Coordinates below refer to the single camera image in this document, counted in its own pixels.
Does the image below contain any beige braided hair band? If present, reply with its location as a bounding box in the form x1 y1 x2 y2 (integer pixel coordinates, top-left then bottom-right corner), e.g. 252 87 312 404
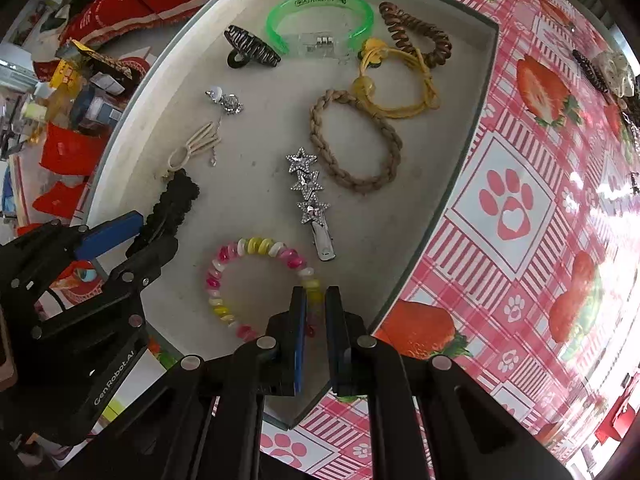
309 89 403 195

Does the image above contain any white scrunchie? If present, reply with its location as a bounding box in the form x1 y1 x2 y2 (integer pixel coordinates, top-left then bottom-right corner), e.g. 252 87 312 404
595 50 638 98

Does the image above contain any silver rhinestone hair clip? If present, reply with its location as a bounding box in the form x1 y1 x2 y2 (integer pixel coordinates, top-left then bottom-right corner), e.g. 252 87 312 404
204 86 244 116

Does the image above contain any red printed cloth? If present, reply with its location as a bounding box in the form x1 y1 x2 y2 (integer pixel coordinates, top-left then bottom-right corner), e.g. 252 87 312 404
60 0 261 56

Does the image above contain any black ruffled hair tie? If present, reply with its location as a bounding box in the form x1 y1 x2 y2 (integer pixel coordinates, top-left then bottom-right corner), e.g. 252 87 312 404
125 167 201 258

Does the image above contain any silver star hair clip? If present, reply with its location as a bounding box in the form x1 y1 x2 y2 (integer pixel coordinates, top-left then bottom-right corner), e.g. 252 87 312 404
285 147 337 262

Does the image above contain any red plastic stool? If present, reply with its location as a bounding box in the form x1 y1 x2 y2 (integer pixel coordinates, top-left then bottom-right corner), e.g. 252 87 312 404
595 390 638 443

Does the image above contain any black hair claw clip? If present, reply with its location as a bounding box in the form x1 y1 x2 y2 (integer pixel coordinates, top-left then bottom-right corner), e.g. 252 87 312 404
223 24 282 70

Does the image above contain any yellow cord bracelet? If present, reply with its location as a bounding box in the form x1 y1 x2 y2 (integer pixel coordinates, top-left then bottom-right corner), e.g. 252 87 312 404
351 37 442 120

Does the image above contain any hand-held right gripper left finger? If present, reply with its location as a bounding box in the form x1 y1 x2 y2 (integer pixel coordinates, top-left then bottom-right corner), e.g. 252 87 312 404
65 286 308 480

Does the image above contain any yellow packet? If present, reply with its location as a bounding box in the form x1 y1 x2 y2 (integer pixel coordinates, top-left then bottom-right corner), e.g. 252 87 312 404
47 57 83 106

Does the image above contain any strawberry printed pink tablecloth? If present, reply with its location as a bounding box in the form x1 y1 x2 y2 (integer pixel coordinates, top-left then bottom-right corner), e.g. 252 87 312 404
260 0 640 480

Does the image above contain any white jewelry tray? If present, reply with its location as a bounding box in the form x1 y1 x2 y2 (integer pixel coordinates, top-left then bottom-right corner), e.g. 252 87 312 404
80 0 501 431

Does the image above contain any dark beaded hair tie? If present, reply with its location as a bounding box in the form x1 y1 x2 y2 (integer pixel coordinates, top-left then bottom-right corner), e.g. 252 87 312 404
571 49 610 95

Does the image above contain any beige cord hair tie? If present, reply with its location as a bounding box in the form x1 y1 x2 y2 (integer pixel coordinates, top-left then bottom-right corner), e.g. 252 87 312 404
160 121 222 181

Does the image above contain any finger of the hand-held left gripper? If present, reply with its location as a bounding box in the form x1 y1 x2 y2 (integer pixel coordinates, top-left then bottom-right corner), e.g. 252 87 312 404
10 211 144 286
30 234 179 342

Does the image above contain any green translucent bracelet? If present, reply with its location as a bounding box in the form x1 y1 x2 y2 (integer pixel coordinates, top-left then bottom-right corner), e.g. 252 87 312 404
264 0 376 61

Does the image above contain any red paper packet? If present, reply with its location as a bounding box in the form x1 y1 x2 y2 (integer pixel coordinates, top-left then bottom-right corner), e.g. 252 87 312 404
31 180 91 221
39 122 108 178

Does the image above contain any colorful spiral bracelet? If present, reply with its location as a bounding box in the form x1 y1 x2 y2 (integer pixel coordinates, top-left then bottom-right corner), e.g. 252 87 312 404
205 236 321 343

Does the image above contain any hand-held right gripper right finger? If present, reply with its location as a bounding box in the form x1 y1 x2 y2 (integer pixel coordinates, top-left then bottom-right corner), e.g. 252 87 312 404
324 285 576 480

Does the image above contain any brown spiral hair tie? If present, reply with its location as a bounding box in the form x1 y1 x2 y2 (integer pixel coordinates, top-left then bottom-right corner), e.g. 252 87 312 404
378 1 453 68

